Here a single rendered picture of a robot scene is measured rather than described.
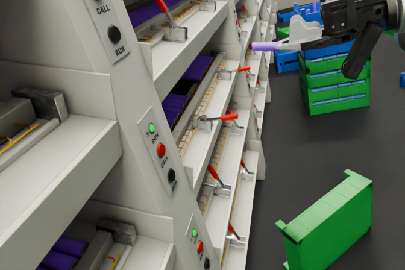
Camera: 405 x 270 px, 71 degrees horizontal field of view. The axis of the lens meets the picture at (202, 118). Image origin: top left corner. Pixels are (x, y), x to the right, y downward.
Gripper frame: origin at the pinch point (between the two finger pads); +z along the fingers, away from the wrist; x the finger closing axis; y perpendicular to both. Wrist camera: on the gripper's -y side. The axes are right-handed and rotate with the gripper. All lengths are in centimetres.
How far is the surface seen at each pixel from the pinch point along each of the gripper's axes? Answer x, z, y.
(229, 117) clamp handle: 13.4, 11.7, -7.4
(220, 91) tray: -4.9, 18.1, -9.4
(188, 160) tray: 24.0, 18.1, -9.2
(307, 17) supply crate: -80, -7, -14
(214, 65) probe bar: -16.3, 21.3, -5.6
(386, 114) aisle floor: -74, -34, -68
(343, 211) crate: 2.2, -6.9, -48.1
